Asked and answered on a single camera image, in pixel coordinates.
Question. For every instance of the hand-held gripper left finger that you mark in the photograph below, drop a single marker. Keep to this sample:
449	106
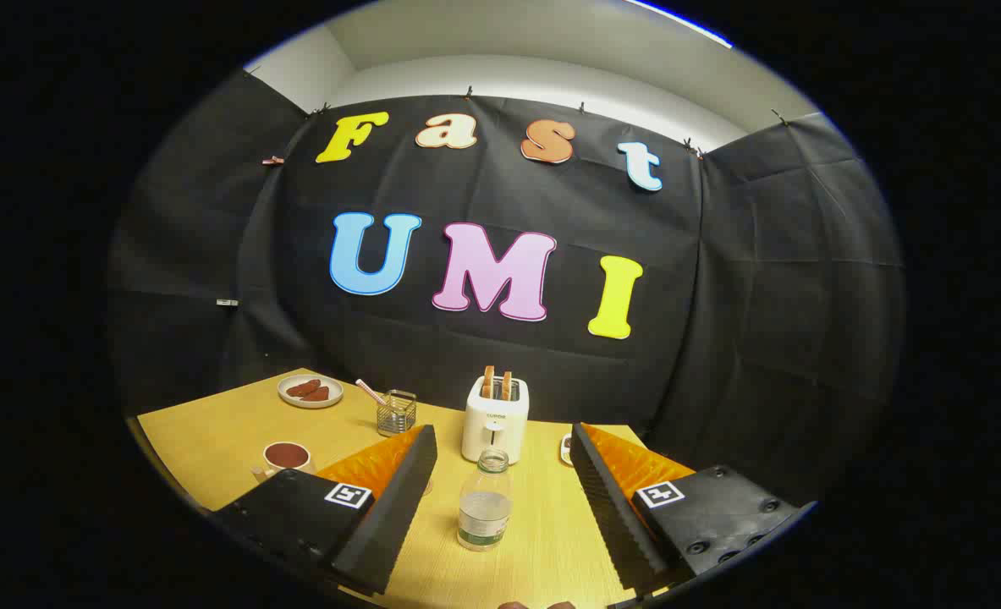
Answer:
398	507

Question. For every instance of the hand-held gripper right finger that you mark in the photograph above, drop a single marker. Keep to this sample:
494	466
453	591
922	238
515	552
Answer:
610	507

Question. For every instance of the clear plastic bottle green label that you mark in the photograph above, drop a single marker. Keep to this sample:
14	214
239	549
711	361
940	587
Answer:
485	512

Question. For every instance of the wooden table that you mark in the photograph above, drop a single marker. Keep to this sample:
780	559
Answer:
542	524

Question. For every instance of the white divided bean dish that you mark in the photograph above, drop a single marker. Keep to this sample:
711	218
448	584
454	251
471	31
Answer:
566	448

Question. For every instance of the striped paper straw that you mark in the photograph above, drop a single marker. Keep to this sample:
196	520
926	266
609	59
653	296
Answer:
370	391

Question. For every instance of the white toaster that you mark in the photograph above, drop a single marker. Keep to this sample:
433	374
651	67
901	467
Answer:
496	427

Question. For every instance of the brown sausage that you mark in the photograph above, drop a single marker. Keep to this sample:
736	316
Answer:
302	388
317	394

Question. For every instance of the small white round plate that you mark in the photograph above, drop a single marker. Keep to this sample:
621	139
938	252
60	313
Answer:
290	402

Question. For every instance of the toast slice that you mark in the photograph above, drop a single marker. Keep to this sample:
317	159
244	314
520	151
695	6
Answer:
506	386
488	382

